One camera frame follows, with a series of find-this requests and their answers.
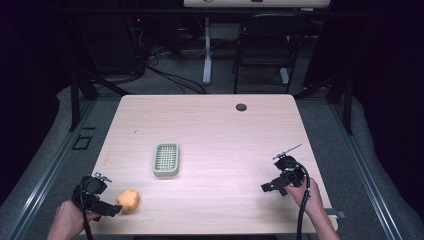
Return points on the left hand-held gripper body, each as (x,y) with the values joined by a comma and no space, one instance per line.
(90,188)

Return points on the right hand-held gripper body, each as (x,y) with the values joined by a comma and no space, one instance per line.
(290,171)

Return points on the orange flower-shaped soap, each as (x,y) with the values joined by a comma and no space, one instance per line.
(128,200)

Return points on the green soap dish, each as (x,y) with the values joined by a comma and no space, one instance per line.
(166,159)

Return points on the person's right hand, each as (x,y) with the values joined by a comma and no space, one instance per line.
(308,200)

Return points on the person's left hand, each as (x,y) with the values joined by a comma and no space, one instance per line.
(68,216)

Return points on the black table grommet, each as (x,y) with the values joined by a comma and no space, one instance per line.
(241,107)

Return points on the black chair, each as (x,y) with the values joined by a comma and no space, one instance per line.
(266,43)

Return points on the dark computer tower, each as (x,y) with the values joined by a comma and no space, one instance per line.
(110,43)

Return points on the white background desk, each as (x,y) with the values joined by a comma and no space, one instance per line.
(253,3)

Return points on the black metal frame stand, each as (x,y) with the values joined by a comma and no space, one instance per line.
(347,103)
(75,100)

